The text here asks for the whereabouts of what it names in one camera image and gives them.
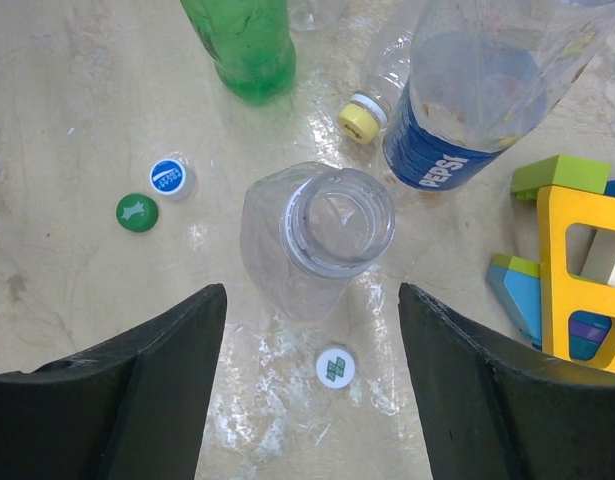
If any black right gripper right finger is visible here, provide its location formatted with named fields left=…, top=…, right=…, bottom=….
left=398, top=283, right=615, bottom=479

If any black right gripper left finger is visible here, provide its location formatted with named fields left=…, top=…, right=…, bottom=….
left=0, top=284, right=227, bottom=479

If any white cap green print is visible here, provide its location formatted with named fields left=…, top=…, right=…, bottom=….
left=315, top=344, right=356, bottom=389

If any green bottle cap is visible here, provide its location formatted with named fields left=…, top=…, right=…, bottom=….
left=115, top=193, right=159, bottom=233

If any Pocari Sweat white cap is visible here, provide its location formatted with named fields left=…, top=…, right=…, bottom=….
left=149, top=158, right=196, bottom=201

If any clear bottle white cap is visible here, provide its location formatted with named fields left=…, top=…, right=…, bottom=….
left=240, top=162, right=395, bottom=322

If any Pepsi label clear bottle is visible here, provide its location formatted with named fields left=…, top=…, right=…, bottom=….
left=382, top=1, right=615, bottom=193

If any green plastic bottle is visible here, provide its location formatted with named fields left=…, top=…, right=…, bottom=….
left=181, top=0, right=296, bottom=104

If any clear Pocari Sweat bottle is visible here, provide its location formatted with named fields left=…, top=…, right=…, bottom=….
left=288, top=0, right=348, bottom=32

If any clear bottle yellow cap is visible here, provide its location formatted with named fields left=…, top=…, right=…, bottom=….
left=337, top=12, right=417, bottom=145

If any blue purple toy block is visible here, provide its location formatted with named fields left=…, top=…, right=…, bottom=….
left=569, top=311, right=612, bottom=361

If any teal green toy block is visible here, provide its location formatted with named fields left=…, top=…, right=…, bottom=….
left=486, top=253, right=542, bottom=349

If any yellow triangle toy block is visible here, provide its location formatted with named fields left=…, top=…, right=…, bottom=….
left=536, top=186, right=615, bottom=374

